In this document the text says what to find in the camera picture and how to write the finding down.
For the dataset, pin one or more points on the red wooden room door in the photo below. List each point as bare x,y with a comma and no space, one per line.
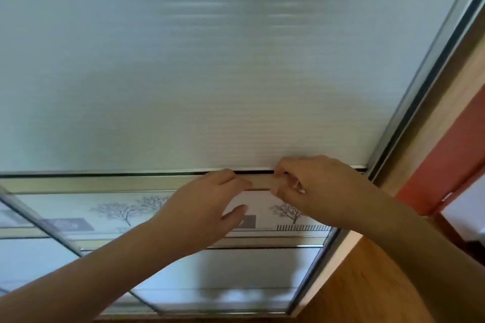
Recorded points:
447,152

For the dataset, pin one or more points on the person's right forearm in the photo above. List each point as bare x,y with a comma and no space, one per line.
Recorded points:
435,269

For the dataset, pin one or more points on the person's right hand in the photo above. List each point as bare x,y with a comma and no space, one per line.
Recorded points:
326,190

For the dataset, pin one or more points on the wooden wardrobe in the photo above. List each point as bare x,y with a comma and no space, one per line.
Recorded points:
428,137

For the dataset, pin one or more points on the person's left hand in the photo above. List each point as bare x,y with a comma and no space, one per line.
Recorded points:
201,213

